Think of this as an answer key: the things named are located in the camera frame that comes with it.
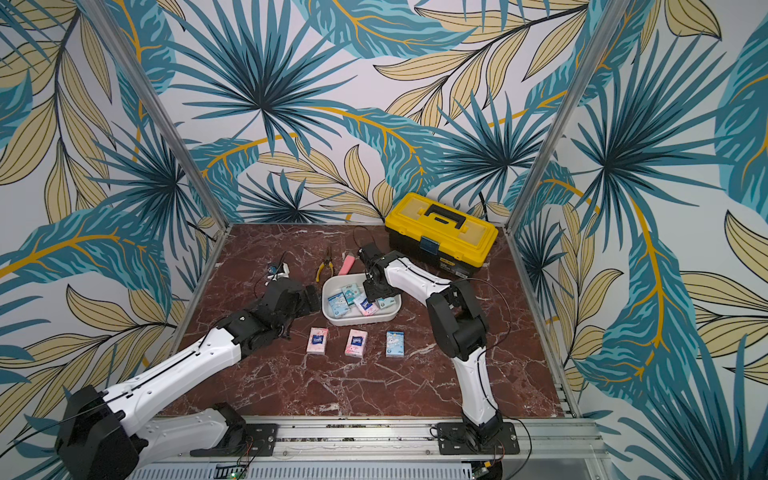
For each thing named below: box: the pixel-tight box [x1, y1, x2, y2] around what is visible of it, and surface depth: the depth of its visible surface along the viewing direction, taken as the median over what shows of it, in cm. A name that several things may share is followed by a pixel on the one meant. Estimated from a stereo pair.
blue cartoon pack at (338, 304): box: [327, 292, 350, 318], surface depth 97 cm
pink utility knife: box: [338, 255, 356, 276], surface depth 109 cm
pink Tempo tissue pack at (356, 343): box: [344, 329, 368, 358], surface depth 89 cm
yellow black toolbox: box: [384, 192, 499, 281], surface depth 100 cm
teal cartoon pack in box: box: [341, 283, 360, 306], surface depth 99 cm
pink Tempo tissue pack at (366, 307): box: [353, 294, 380, 316], surface depth 94 cm
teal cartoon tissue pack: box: [377, 297, 396, 309], surface depth 95 cm
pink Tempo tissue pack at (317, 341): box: [306, 327, 328, 355], surface depth 89 cm
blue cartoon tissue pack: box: [386, 331, 405, 358], surface depth 90 cm
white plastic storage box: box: [322, 273, 402, 325], surface depth 95 cm
